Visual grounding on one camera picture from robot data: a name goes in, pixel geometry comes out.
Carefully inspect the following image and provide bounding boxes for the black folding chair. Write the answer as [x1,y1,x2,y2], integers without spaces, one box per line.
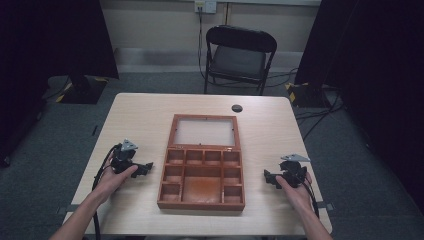
[203,24,279,97]

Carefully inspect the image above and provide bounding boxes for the white wall socket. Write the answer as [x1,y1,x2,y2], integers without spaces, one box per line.
[194,0,218,15]

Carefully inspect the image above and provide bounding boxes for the black cable from wall socket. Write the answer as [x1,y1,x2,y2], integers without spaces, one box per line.
[197,7,234,88]

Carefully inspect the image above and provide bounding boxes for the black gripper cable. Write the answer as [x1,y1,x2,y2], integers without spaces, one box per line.
[299,175,321,220]
[91,143,122,240]

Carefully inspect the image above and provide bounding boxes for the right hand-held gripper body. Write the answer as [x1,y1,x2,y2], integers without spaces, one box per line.
[279,153,312,189]

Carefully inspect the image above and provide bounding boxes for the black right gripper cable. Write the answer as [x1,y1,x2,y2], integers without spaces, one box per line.
[299,175,321,220]

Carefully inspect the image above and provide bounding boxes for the black stand base yellow tape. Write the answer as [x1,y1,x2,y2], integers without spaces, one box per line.
[285,81,332,109]
[55,75,110,105]

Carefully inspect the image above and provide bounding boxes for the black floor cables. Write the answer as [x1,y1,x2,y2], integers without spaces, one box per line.
[266,67,345,142]

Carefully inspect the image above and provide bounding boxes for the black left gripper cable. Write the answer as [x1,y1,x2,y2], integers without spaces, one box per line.
[91,143,122,240]

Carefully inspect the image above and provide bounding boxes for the brown wooden compartment box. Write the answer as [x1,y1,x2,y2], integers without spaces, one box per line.
[156,113,247,212]

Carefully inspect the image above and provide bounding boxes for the person's right hand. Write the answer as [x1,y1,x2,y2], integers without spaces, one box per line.
[275,171,314,215]

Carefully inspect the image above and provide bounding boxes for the person's left hand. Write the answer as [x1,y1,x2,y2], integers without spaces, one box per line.
[95,164,140,202]

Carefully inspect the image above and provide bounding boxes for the black curtain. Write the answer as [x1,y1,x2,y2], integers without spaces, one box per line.
[0,0,120,169]
[294,0,424,216]

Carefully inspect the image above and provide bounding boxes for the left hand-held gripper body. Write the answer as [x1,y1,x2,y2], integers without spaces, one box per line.
[109,138,140,175]

